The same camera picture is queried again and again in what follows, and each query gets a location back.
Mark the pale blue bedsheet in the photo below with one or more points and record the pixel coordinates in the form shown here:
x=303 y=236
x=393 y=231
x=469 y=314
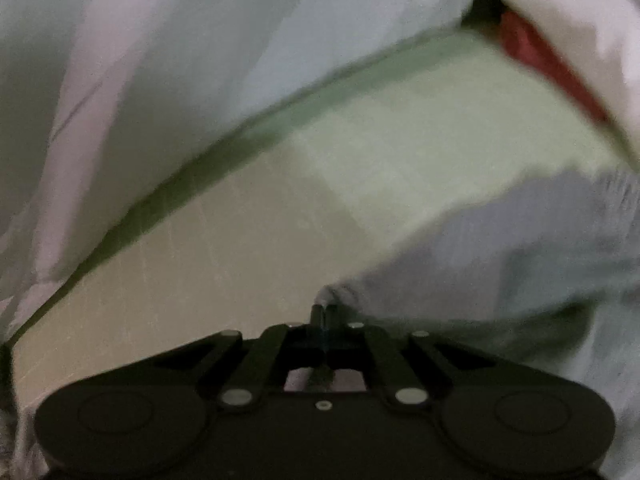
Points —
x=200 y=60

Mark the grey fleece garment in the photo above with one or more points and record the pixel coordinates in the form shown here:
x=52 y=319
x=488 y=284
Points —
x=500 y=260

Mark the red cloth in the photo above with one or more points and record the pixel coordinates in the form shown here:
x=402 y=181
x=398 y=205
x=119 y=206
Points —
x=540 y=60

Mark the green grid mat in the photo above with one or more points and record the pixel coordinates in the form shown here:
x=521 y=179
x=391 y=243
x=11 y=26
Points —
x=380 y=160

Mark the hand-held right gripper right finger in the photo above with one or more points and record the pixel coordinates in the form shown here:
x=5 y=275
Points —
x=332 y=332

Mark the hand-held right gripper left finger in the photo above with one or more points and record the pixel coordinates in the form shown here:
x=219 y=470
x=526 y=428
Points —
x=317 y=332

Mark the white folded cloth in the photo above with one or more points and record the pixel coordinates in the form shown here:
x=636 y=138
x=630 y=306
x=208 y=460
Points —
x=575 y=10

